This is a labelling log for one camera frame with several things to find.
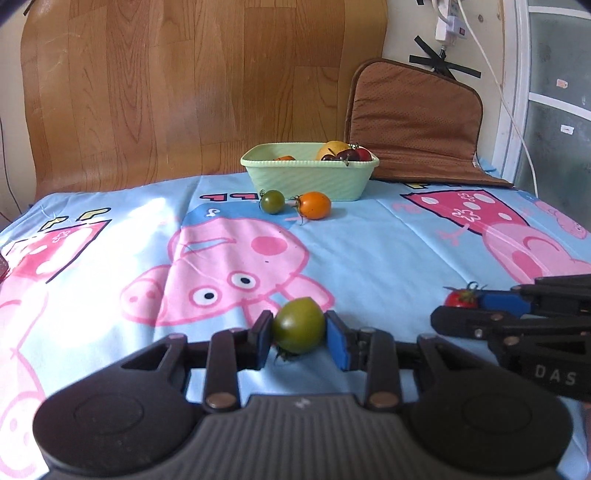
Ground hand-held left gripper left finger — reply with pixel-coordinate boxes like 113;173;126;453
121;310;274;414

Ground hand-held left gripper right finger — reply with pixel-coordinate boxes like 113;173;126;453
325;310;467;411

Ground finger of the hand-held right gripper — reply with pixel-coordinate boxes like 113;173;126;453
479;274;591;317
431;307;591;342

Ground light green tomato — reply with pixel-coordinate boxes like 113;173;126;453
271;298;326;361

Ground dark green tomato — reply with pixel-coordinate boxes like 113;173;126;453
259;189;286;215

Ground orange cherry tomato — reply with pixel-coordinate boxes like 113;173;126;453
288;191;332;226

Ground green plastic basket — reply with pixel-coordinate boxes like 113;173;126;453
240;142;380;202

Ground cartoon pig printed blanket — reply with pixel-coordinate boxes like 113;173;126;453
0;157;591;480

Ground brown seat cushion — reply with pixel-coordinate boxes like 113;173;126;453
344;58;514;188

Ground black tape cross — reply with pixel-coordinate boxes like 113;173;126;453
409;36;482;79

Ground white framed window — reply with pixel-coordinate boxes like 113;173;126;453
499;0;591;213

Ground white power adapter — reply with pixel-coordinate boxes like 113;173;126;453
435;13;468;44

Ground wood grain vinyl sheet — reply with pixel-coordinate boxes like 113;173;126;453
21;0;389;204

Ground white cable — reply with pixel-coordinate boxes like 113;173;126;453
457;0;541;197

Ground black cable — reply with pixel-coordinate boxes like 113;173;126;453
0;117;16;217

